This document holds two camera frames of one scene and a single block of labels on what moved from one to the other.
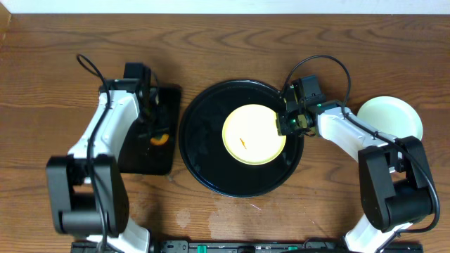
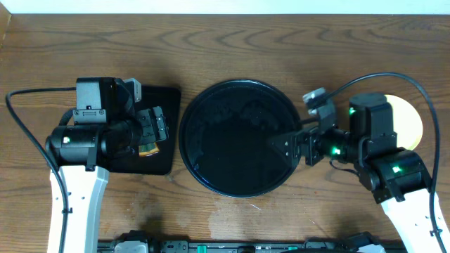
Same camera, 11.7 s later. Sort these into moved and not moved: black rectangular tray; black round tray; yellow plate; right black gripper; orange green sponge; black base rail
Moved: yellow plate; orange green sponge; right black gripper
Not moved: black rectangular tray; black round tray; black base rail
